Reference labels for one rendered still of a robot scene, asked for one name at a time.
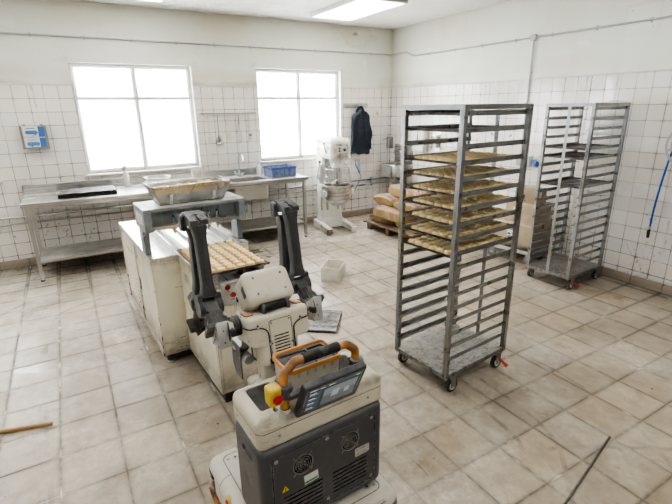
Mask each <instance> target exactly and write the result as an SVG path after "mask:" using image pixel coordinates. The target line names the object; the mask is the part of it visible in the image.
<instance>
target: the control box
mask: <svg viewBox="0 0 672 504"><path fill-rule="evenodd" d="M239 279H240V278H239ZM239 279H234V280H230V281H225V282H221V283H219V290H220V291H221V296H222V299H223V302H224V306H225V305H229V304H233V303H237V302H238V298H237V295H236V296H235V297H232V296H231V293H232V292H235V286H236V284H237V282H238V280H239ZM226 285H230V289H229V290H226V289H225V286H226ZM235 293H236V292H235Z"/></svg>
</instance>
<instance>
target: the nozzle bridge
mask: <svg viewBox="0 0 672 504"><path fill-rule="evenodd" d="M218 204H219V214H218V216H219V217H218V218H216V216H215V211H216V210H215V209H216V208H217V211H218ZM209 205H210V206H211V214H210V219H208V222H209V223H214V222H221V221H228V220H231V223H232V234H233V236H234V237H235V238H237V239H243V233H242V221H241V220H242V219H246V206H245V198H244V197H241V196H238V195H236V194H233V193H231V192H226V194H225V196H224V198H221V199H213V200H204V201H196V202H188V203H180V204H172V205H163V206H159V205H158V204H156V203H155V202H154V200H152V201H143V202H134V203H133V208H134V214H135V221H136V224H137V225H138V226H139V231H140V237H141V244H142V250H143V252H144V253H145V255H152V250H151V243H150V237H149V233H153V232H154V231H161V230H168V229H174V228H179V224H178V215H181V213H182V212H184V210H185V212H187V211H193V209H194V211H195V210H201V206H202V212H205V213H206V217H207V210H209V212H210V206H209ZM192 208H193V209H192ZM183 209H184V210H183ZM174 210H175V211H176V219H175V221H176V223H175V224H173V222H172V214H174V217H175V211H174Z"/></svg>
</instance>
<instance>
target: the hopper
mask: <svg viewBox="0 0 672 504"><path fill-rule="evenodd" d="M207 179H209V180H212V181H214V182H204V183H198V182H197V181H198V180H202V181H204V180H207ZM231 181H232V180H231V179H228V178H225V177H222V176H219V175H216V176H206V177H195V178H184V179H174V180H163V181H152V182H142V183H143V184H144V186H145V187H146V189H147V190H148V192H149V194H150V195H151V197H152V199H153V200H154V202H155V203H156V204H158V205H159V206H163V205H172V204H180V203H188V202H196V201H204V200H213V199H221V198H224V196H225V194H226V192H227V189H228V187H229V185H230V182H231ZM177 183H181V184H184V183H185V184H184V185H175V184H177ZM189 183H194V184H189ZM173 185H174V186H173Z"/></svg>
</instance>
